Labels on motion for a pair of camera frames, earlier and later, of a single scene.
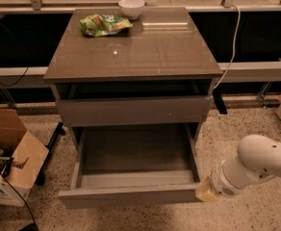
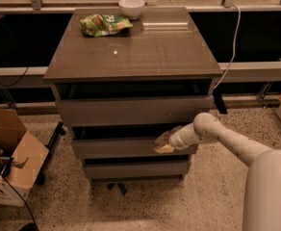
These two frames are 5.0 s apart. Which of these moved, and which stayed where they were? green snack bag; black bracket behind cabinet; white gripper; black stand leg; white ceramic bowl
Moved: white gripper
Stayed: black stand leg; green snack bag; white ceramic bowl; black bracket behind cabinet
